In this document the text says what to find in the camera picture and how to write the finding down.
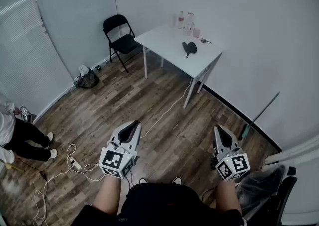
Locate green broom with metal handle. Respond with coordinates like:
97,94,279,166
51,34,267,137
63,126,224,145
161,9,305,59
239,91,281,141

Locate white pipes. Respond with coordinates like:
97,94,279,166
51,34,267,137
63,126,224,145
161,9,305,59
264,135,319,166

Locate person's black clothing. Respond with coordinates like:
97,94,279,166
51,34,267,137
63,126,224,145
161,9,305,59
71,182,248,226

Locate person's left forearm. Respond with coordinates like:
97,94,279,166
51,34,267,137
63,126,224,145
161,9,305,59
94,174,123,215

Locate black bin with clear bag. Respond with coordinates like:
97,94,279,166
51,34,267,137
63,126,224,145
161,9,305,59
235,164,299,226

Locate white floor cable bundle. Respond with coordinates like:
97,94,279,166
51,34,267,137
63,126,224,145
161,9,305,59
32,144,107,226

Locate person's right forearm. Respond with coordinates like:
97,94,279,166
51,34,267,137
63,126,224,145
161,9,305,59
215,179,243,218

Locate clear container with red rim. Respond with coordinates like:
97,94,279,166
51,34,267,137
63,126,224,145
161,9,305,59
186,11,195,30

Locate yellow flat object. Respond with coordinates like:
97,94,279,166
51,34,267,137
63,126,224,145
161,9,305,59
4,162,25,172

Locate clear bottle with red label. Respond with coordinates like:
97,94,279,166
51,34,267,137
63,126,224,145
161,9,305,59
177,10,185,29

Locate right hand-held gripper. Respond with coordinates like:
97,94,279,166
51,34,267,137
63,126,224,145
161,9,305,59
211,124,251,181

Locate long white cable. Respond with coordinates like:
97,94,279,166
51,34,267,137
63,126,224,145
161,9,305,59
140,77,194,138

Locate white power strip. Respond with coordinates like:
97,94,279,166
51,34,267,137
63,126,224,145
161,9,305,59
68,156,82,170

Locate black glasses case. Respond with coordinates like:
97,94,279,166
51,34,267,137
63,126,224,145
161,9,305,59
182,41,198,58

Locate dark rubbish bag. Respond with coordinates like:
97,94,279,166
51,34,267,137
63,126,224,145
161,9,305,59
77,67,100,89

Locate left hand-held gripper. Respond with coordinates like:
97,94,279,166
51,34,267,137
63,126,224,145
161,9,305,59
99,119,142,180

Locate black folding chair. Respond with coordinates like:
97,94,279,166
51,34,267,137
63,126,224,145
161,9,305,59
102,14,140,73

